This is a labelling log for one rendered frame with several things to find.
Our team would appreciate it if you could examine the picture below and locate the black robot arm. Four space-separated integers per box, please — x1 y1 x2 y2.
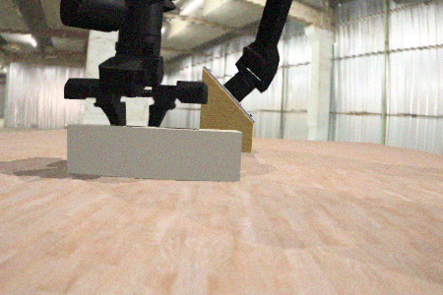
59 0 292 102

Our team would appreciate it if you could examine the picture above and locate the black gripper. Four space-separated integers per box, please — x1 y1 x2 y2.
64 33 208 127

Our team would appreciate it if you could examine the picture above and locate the white rectangular block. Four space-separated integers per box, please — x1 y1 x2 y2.
67 123 242 181

